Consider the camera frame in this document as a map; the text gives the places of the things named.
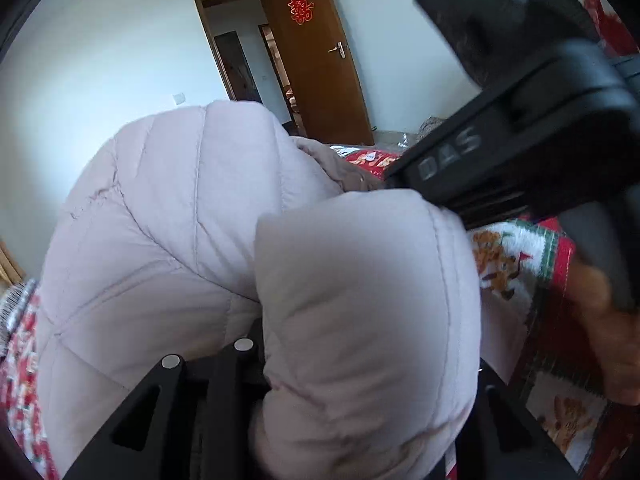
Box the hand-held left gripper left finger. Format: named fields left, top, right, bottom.
left=62, top=337, right=272, bottom=480

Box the cream wooden headboard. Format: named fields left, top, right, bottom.
left=0, top=239, right=27, bottom=286

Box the grey patterned pillow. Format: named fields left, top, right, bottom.
left=0, top=280, right=39, bottom=347

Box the brown wooden door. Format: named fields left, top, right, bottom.
left=264, top=0, right=376, bottom=147

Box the person's right hand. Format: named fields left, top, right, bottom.
left=569, top=257, right=640, bottom=407

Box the dark hallway door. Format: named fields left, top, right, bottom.
left=212, top=30, right=264, bottom=104

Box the grey knitted cloth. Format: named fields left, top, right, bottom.
left=416, top=115, right=449, bottom=139

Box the brown wooden door frame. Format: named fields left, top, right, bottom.
left=193, top=0, right=302, bottom=130

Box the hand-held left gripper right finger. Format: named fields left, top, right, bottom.
left=469, top=359, right=582, bottom=480

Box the red cloth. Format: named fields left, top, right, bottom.
left=582, top=0, right=640, bottom=57

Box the red printed blanket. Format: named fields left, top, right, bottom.
left=0, top=144, right=640, bottom=480

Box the red paper door decoration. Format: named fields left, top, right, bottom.
left=287, top=0, right=316, bottom=25

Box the pale pink quilted down coat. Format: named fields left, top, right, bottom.
left=35, top=99, right=484, bottom=480

